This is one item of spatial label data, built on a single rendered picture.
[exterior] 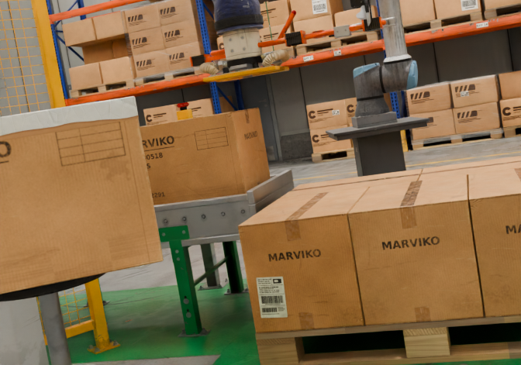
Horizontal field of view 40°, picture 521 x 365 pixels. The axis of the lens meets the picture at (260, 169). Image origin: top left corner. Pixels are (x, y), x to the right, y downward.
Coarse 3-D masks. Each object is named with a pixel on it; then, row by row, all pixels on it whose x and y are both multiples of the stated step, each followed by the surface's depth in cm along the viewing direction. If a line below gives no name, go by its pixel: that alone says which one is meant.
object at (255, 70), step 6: (258, 66) 319; (264, 66) 315; (270, 66) 314; (276, 66) 315; (228, 72) 322; (234, 72) 319; (240, 72) 316; (246, 72) 316; (252, 72) 315; (258, 72) 314; (264, 72) 320; (204, 78) 321; (210, 78) 320; (216, 78) 319; (222, 78) 319; (228, 78) 323
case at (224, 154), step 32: (160, 128) 322; (192, 128) 317; (224, 128) 313; (256, 128) 340; (160, 160) 324; (192, 160) 319; (224, 160) 315; (256, 160) 334; (160, 192) 326; (192, 192) 321; (224, 192) 317
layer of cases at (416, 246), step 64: (320, 192) 307; (384, 192) 276; (448, 192) 251; (512, 192) 230; (256, 256) 254; (320, 256) 248; (384, 256) 242; (448, 256) 236; (512, 256) 230; (256, 320) 257; (320, 320) 251; (384, 320) 245
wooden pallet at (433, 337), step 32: (448, 320) 239; (480, 320) 235; (512, 320) 233; (288, 352) 255; (352, 352) 258; (384, 352) 253; (416, 352) 243; (448, 352) 240; (480, 352) 239; (512, 352) 234
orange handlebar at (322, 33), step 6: (360, 24) 312; (384, 24) 311; (318, 30) 317; (324, 30) 317; (330, 30) 316; (354, 30) 318; (306, 36) 319; (312, 36) 318; (318, 36) 317; (324, 36) 320; (264, 42) 324; (270, 42) 323; (276, 42) 322; (282, 42) 322; (210, 54) 332; (216, 54) 330; (222, 54) 334; (210, 60) 360
